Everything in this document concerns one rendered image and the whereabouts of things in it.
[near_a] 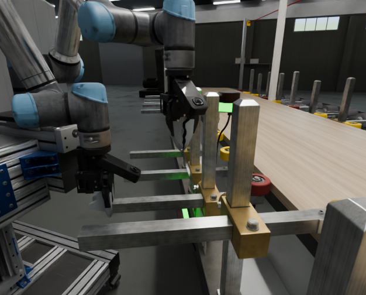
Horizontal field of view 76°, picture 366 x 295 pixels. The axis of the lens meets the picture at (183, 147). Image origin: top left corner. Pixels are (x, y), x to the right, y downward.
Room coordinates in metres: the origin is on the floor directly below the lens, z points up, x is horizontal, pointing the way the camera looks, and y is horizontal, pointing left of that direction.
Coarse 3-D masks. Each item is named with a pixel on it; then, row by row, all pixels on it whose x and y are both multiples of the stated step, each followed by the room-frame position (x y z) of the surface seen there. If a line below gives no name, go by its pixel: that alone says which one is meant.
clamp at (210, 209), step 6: (198, 186) 0.66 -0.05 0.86; (198, 192) 0.66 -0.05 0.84; (204, 192) 0.60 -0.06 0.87; (210, 192) 0.60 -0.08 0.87; (216, 192) 0.60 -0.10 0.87; (204, 198) 0.57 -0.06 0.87; (204, 204) 0.57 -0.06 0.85; (210, 204) 0.55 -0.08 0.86; (204, 210) 0.57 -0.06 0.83; (210, 210) 0.55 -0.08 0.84; (216, 210) 0.55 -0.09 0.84; (210, 216) 0.55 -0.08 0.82
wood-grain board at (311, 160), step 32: (288, 128) 1.21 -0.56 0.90; (320, 128) 1.21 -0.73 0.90; (352, 128) 1.21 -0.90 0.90; (256, 160) 0.77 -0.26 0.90; (288, 160) 0.77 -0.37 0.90; (320, 160) 0.77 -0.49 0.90; (352, 160) 0.77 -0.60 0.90; (288, 192) 0.55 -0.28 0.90; (320, 192) 0.55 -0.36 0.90; (352, 192) 0.55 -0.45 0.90
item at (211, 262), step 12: (180, 168) 1.15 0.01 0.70; (180, 180) 1.08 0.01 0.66; (192, 216) 0.73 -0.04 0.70; (216, 252) 0.55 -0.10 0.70; (204, 264) 0.51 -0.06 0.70; (216, 264) 0.51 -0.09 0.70; (204, 276) 0.47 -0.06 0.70; (216, 276) 0.47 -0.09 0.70; (204, 288) 0.46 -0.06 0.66; (216, 288) 0.43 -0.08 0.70
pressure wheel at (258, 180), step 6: (258, 174) 0.64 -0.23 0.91; (252, 180) 0.61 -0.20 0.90; (258, 180) 0.61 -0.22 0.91; (264, 180) 0.61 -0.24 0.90; (270, 180) 0.61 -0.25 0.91; (252, 186) 0.58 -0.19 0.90; (258, 186) 0.58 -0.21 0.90; (264, 186) 0.58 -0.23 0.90; (252, 192) 0.58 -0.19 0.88; (258, 192) 0.58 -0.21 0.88; (264, 192) 0.58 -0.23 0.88
